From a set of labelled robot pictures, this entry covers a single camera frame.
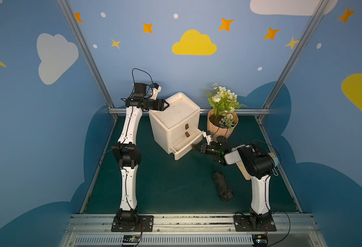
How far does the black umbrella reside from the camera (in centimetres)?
80

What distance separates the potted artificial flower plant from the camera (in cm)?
90

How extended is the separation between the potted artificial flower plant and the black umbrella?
0.24 meters
